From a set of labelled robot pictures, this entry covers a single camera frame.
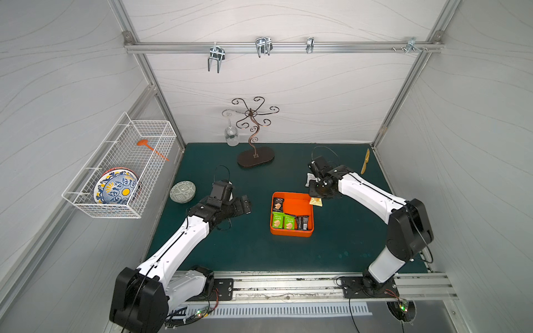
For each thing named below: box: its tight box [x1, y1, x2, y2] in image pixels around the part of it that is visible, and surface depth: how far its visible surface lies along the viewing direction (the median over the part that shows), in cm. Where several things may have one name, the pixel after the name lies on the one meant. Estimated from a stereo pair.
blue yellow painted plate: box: [93, 167, 141, 205], surface depth 62 cm
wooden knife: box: [360, 148, 370, 175], surface depth 114 cm
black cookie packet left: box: [272, 197, 285, 213], surface depth 95 cm
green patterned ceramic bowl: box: [169, 180, 197, 204], surface depth 100 cm
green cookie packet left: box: [272, 211, 286, 229], surface depth 90 cm
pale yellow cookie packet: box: [309, 197, 323, 207], surface depth 88 cm
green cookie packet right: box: [284, 214, 295, 230], surface depth 90 cm
